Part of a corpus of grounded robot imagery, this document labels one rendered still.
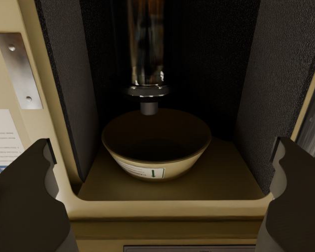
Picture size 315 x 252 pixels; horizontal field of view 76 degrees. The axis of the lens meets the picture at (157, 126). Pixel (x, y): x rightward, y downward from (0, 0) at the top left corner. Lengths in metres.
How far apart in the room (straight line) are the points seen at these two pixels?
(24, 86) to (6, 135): 0.67
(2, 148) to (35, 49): 0.72
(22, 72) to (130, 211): 0.21
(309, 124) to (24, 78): 0.29
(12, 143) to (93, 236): 0.65
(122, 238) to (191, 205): 0.10
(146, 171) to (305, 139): 0.19
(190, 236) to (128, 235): 0.08
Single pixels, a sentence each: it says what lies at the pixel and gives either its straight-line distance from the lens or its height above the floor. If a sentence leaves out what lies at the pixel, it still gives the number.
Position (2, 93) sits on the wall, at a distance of 0.82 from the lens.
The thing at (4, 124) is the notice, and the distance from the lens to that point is 0.88.
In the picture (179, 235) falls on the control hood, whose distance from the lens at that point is 0.31.
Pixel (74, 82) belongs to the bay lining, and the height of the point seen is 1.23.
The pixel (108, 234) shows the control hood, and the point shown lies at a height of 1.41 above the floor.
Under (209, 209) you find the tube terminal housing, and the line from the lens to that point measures 0.31.
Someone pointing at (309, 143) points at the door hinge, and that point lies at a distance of 0.28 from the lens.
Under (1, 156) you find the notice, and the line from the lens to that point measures 0.97.
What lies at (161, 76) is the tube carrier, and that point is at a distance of 0.26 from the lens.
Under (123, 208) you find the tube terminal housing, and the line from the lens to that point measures 0.30.
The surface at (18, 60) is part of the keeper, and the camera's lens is 0.23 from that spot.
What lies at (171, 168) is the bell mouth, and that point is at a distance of 0.28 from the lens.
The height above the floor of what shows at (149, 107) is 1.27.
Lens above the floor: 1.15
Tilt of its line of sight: 29 degrees up
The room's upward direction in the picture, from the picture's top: 180 degrees clockwise
